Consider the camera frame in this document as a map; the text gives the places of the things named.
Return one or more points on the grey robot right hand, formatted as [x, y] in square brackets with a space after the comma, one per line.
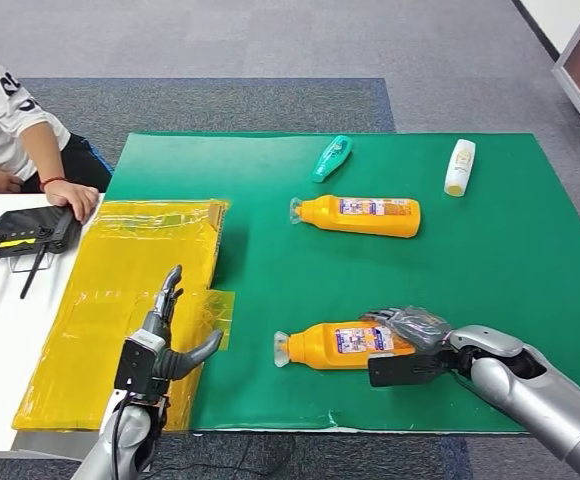
[420, 328]

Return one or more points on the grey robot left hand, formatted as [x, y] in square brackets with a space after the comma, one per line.
[166, 310]

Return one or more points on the person's left hand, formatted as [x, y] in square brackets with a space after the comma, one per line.
[77, 197]

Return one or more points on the black remote controller with antennas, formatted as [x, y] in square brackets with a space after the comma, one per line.
[30, 228]

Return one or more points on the orange detergent bottle clear cap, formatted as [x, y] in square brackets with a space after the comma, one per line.
[360, 224]
[315, 348]

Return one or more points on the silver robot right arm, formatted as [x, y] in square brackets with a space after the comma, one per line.
[534, 391]

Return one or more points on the person's left forearm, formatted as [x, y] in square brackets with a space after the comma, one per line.
[42, 152]

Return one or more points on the white plastic bottle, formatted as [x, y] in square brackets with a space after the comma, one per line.
[459, 167]

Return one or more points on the teal plastic bottle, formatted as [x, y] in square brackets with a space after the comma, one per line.
[331, 159]

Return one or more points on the yellow taped cardboard sheet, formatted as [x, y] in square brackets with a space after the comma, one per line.
[105, 298]

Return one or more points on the green table mat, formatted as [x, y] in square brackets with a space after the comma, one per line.
[470, 278]

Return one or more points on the clear acrylic stand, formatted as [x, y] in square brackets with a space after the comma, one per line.
[20, 265]

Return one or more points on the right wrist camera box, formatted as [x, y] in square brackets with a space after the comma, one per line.
[400, 370]

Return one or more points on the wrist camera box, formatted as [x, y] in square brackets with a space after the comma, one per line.
[400, 370]
[137, 368]

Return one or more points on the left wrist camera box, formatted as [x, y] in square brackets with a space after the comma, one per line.
[137, 368]

